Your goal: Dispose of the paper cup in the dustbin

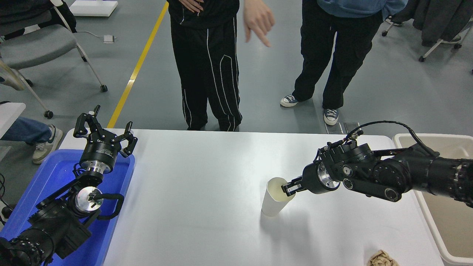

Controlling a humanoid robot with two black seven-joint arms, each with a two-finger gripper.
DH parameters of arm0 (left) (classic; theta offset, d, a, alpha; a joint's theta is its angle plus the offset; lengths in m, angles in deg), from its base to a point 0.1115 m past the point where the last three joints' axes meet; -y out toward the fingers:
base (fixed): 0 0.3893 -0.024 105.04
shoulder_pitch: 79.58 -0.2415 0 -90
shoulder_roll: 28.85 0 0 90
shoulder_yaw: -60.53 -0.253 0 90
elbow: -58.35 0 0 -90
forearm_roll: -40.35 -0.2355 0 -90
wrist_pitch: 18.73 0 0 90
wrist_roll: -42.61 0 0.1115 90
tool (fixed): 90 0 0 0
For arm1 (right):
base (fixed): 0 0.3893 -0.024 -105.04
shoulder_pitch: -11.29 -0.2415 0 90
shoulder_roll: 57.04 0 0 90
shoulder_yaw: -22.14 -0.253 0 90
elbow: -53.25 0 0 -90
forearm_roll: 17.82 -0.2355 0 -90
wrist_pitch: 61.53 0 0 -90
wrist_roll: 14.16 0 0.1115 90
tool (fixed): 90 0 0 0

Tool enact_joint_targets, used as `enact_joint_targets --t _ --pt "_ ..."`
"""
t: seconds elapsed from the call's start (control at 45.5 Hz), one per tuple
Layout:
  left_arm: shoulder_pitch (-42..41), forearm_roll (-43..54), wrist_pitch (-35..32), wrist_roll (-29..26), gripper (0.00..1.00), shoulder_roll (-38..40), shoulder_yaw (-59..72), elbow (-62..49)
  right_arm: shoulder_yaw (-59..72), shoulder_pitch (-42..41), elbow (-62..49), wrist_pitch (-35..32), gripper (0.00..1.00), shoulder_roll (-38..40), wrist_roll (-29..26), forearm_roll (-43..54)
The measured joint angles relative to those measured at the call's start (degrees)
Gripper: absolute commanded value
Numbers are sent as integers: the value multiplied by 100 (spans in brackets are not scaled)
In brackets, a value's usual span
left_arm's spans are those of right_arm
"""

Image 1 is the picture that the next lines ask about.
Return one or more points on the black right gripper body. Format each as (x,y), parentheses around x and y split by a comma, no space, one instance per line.
(311,181)

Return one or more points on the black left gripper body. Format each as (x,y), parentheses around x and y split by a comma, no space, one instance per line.
(101,151)

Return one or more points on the white paper cup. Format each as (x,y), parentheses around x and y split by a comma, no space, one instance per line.
(271,207)

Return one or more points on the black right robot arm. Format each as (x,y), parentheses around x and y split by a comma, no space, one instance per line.
(399,173)

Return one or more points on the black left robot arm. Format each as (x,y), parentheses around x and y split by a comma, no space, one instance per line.
(55,225)

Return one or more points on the crumpled tan paper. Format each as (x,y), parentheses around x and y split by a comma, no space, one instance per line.
(382,259)

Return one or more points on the person's hand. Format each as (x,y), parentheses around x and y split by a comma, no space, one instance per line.
(193,5)
(258,18)

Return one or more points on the blue plastic tray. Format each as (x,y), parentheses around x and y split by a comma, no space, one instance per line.
(55,173)

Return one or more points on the metal floor socket plate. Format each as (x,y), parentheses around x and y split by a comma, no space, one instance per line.
(338,130)
(351,129)

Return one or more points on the person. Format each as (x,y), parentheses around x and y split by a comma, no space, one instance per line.
(26,131)
(199,66)
(340,55)

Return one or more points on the small white side table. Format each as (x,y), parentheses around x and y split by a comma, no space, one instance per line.
(9,114)

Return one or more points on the white power adapter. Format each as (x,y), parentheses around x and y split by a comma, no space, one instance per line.
(108,38)

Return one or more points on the grey office chair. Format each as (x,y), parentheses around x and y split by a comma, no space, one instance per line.
(37,48)

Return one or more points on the flat white floor platform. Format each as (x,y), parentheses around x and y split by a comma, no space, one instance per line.
(92,8)

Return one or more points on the black jacket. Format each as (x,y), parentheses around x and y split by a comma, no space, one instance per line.
(22,9)

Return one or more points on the large pale bin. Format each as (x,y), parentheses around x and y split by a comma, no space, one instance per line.
(454,236)

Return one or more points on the chair with dark coats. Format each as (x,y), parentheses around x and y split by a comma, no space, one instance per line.
(439,18)

